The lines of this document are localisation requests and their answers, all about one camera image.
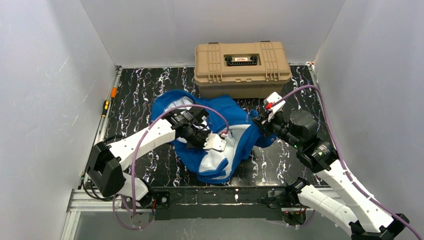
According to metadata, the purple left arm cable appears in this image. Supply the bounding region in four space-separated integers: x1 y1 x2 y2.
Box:
111 104 231 231

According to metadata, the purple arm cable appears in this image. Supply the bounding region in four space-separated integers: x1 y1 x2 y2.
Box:
266 84 424 240
111 104 231 231

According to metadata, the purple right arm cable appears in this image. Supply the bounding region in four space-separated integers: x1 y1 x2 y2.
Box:
266 84 424 240

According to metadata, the orange handled screwdriver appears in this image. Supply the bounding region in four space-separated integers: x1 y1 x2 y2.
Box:
110 87 117 99

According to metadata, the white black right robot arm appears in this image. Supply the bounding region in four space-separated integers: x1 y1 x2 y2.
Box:
252 109 410 240

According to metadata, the yellow black handled screwdriver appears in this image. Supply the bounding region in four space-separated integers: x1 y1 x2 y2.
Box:
101 100 110 118

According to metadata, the tan plastic toolbox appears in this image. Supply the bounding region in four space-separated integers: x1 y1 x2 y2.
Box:
194 41 292 99

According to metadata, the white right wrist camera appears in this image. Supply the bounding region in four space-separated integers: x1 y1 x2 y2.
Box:
263 92 286 122

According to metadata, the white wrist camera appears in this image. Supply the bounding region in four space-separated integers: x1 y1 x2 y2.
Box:
203 132 228 152
263 92 286 122

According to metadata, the blue zip jacket white lining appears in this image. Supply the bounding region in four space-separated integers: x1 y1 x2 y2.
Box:
151 90 277 184

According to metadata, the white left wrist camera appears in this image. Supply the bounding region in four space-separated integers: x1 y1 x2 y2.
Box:
203 132 228 152

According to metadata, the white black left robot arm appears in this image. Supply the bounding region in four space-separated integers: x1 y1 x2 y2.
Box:
85 107 210 201

